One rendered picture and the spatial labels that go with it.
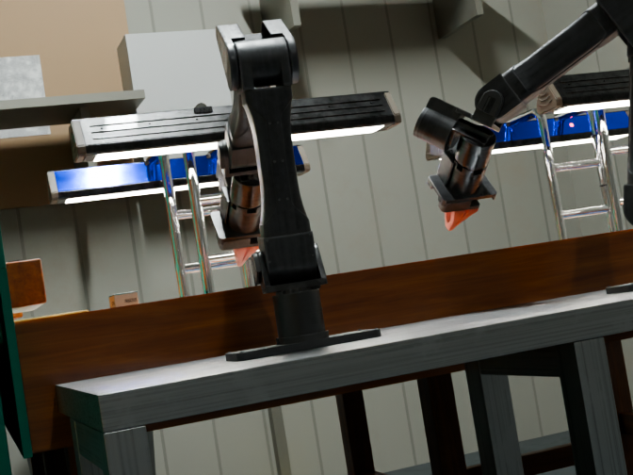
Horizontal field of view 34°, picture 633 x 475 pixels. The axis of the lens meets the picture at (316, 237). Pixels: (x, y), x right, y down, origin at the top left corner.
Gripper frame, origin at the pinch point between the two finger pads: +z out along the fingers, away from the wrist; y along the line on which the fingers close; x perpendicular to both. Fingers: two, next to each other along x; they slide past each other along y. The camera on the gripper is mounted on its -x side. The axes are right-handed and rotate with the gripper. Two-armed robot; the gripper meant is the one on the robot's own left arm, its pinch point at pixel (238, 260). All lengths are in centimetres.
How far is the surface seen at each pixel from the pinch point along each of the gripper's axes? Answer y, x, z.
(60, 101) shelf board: 5, -165, 88
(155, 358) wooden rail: 20.0, 23.1, -6.5
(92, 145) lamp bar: 20.4, -24.2, -8.5
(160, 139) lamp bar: 8.4, -24.1, -8.5
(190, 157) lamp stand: -1.0, -35.5, 6.5
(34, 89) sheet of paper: 9, -202, 109
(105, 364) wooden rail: 27.4, 22.7, -6.8
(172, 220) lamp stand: -1, -44, 31
